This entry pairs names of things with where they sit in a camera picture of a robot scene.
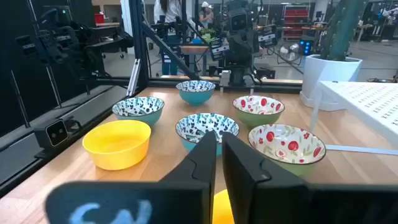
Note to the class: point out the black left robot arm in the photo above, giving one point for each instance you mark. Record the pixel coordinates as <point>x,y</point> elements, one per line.
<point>239,74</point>

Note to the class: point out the green bowl with red flowers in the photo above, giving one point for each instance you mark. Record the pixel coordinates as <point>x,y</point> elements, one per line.
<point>286,146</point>
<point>258,109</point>

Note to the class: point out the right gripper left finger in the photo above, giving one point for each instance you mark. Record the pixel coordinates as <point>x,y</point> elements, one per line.
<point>199,174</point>

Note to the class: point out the black lit computer case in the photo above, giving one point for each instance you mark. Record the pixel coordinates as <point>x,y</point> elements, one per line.
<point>305,47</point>

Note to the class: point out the white floor fan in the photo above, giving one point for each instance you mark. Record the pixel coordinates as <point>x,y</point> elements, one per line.
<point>289,52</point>

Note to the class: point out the black partition panel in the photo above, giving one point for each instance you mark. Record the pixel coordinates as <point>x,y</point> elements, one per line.
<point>18,93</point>

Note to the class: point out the black computer tower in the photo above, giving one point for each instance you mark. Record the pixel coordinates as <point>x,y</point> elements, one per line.
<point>265,71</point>

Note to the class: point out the red storage shelf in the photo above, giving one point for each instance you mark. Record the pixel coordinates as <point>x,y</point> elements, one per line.
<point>295,15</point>

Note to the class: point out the white perforated metal rack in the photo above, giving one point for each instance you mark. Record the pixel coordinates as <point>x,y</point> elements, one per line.
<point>373,102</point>

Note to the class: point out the teal floral ceramic bowl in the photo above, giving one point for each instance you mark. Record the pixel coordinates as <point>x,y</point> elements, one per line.
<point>196,96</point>
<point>205,124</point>
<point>138,107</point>

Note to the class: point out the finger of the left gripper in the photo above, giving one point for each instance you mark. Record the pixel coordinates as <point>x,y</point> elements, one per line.
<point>267,35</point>
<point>219,49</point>

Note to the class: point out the red box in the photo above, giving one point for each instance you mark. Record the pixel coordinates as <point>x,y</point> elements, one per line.
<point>99,18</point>

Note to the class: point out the small black camera box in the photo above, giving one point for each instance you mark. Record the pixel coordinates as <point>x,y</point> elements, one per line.
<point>56,133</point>

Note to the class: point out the black aluminium frame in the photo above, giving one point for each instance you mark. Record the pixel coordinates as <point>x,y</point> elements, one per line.
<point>138,46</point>

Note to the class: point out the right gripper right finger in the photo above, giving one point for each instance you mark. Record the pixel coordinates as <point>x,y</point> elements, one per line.
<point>248,180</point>

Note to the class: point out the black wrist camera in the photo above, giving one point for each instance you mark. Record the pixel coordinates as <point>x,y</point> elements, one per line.
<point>238,20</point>

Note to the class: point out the white plant pot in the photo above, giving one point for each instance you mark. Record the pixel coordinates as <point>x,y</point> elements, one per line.
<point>326,71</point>

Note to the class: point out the person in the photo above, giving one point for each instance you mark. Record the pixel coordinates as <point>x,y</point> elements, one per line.
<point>169,11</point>
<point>206,14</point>

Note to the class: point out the wooden workbench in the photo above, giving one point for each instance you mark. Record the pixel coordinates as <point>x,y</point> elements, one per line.
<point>194,49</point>

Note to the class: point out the silver aluminium bracket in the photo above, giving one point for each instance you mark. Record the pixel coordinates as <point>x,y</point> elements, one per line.
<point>133,77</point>

